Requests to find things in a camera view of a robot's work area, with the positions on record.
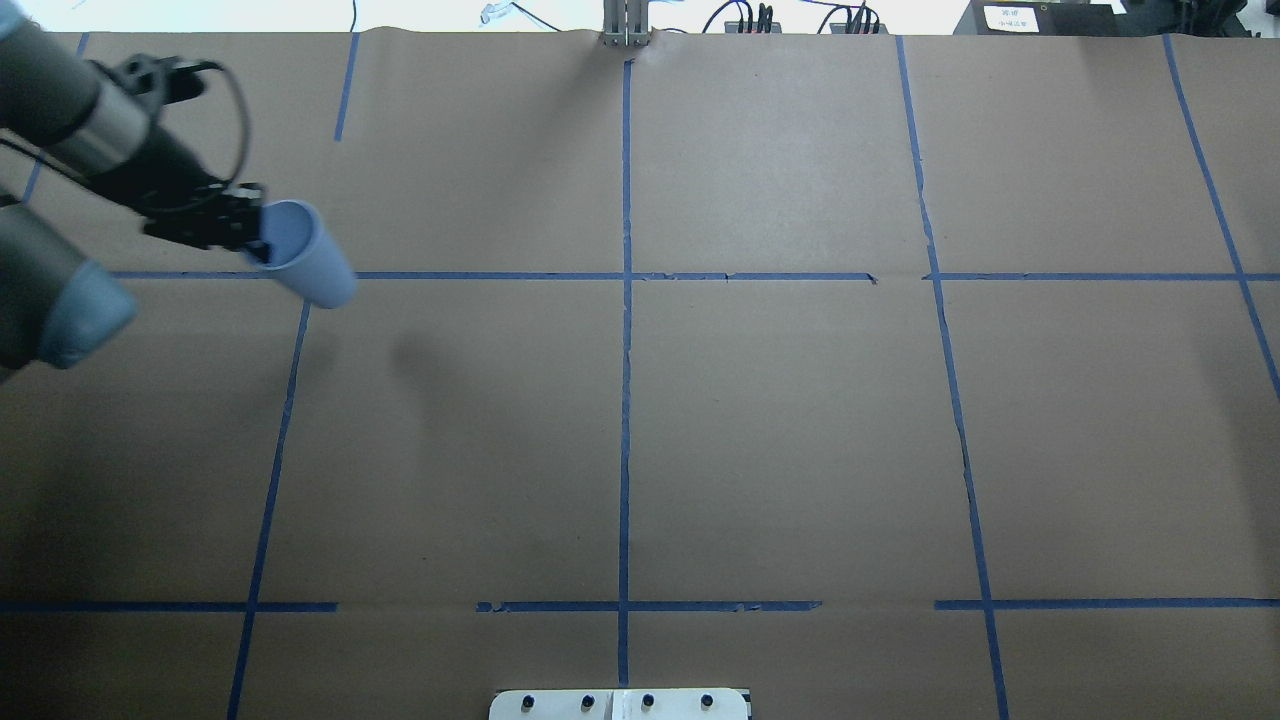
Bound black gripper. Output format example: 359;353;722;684
100;140;271;263

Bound blue ribbed cup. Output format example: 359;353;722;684
241;199;357;309

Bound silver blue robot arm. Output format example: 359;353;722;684
3;1;271;379

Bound upper orange black connector box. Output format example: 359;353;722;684
716;1;781;35

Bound brown paper table cover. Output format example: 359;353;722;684
0;28;1280;720

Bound black labelled power box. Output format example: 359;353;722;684
952;1;1121;37

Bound black braided cable left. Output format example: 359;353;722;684
0;61;251;217

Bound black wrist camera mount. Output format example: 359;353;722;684
93;53;221;108

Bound aluminium frame post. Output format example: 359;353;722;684
600;0;652;47

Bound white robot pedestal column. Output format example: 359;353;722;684
488;687;754;719

